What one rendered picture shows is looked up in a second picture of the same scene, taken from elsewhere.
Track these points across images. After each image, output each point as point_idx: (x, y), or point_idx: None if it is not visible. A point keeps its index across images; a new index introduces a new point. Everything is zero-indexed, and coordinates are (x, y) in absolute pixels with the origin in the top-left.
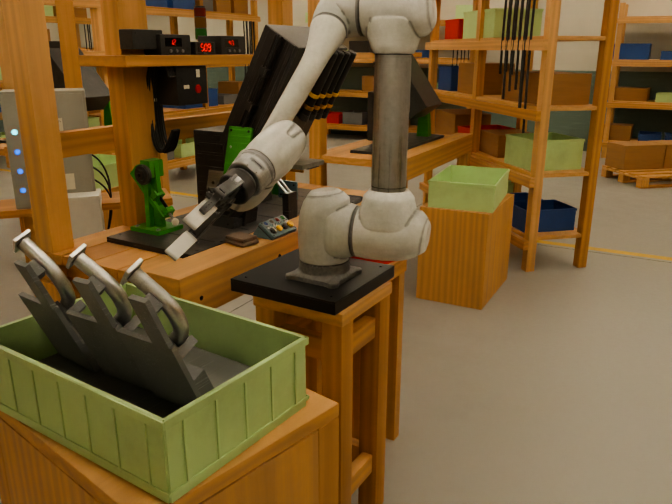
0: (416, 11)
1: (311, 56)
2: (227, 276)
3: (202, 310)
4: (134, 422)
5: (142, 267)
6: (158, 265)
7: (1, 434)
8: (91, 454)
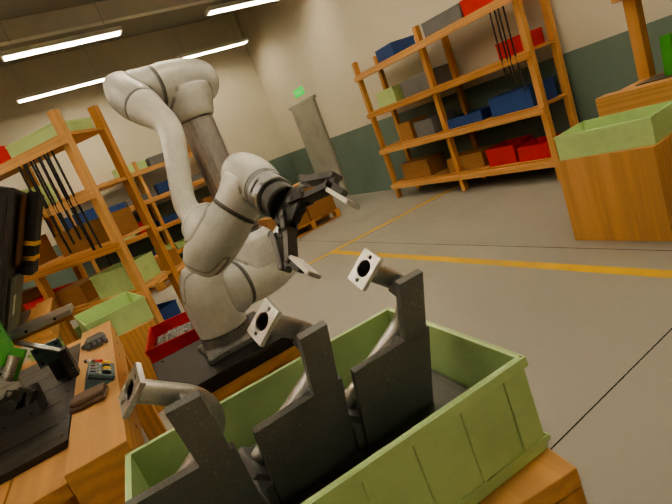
0: (210, 73)
1: (171, 118)
2: (131, 424)
3: (270, 380)
4: (490, 398)
5: (28, 493)
6: (44, 476)
7: None
8: None
